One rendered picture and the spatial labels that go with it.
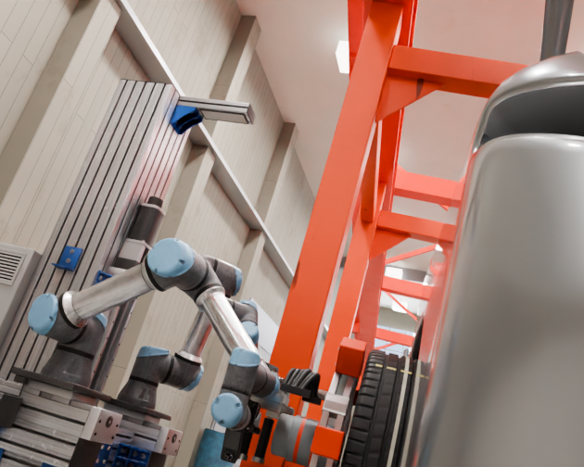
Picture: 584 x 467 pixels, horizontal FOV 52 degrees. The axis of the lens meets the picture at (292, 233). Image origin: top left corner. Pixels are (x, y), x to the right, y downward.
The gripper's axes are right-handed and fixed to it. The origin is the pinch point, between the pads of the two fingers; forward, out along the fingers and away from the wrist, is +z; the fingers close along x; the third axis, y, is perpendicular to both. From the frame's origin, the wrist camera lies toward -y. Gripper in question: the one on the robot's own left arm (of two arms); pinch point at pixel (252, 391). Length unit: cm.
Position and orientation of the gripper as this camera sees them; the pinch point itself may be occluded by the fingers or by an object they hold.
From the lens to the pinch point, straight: 231.2
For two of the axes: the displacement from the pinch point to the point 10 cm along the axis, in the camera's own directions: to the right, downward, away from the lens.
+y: -10.0, -0.8, 0.0
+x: -0.5, 6.5, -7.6
